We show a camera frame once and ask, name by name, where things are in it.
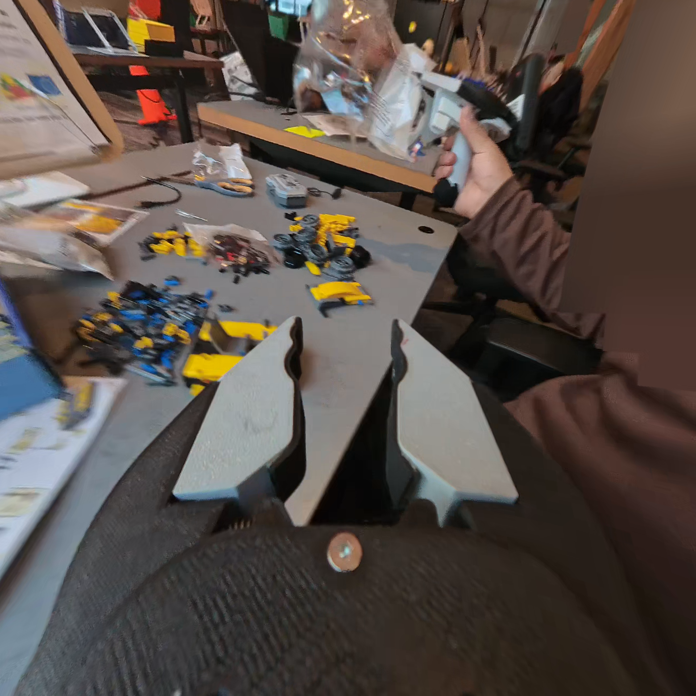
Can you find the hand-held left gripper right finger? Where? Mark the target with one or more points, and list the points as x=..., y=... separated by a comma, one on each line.
x=451, y=435

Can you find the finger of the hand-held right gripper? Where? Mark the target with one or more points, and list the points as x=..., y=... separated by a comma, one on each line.
x=440, y=92

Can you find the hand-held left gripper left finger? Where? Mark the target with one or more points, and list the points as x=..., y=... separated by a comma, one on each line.
x=245, y=430

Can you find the yellow black brick vehicle model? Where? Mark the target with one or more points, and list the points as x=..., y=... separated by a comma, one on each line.
x=218, y=364

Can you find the clear bag of wheel parts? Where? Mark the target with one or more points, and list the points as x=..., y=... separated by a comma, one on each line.
x=348, y=65

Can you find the yellow brick panel piece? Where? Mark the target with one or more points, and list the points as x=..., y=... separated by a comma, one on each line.
x=339, y=294

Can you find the pile of wheels and beams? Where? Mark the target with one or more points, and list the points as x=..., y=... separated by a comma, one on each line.
x=326, y=245

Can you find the grey orange scissors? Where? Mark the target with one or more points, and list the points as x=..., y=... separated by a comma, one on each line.
x=223, y=187

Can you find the person's right hand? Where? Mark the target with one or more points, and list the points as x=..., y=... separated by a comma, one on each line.
x=484, y=169

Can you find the yellow sticky note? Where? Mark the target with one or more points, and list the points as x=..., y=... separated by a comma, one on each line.
x=305, y=132

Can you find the pile of small bricks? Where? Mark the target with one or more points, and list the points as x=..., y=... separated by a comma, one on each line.
x=141, y=326

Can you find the thin black lead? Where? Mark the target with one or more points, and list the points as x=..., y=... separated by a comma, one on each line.
x=326, y=193

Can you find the bag of red black parts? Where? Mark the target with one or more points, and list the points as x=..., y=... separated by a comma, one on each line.
x=234, y=252

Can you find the grey battery box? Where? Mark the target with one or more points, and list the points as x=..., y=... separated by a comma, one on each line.
x=287, y=190

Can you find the cluster of yellow bricks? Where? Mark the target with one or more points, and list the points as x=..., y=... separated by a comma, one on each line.
x=174, y=245

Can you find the building instruction booklet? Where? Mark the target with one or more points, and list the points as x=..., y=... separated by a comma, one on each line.
x=44, y=457

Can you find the empty clear plastic bag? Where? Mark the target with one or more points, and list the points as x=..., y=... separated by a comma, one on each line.
x=223, y=161

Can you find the blue cardboard box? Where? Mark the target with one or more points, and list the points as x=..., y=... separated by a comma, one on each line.
x=22, y=359

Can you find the sticker sheet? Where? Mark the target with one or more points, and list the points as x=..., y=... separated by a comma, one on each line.
x=98, y=223

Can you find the crumpled clear plastic bag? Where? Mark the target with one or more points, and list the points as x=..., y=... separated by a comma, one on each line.
x=49, y=250

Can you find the orange object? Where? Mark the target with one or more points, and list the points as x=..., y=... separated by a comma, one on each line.
x=150, y=103

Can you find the wooden table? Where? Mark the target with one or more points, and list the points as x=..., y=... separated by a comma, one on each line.
x=141, y=60

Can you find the printed instruction sheet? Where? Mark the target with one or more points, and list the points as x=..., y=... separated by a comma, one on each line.
x=38, y=98

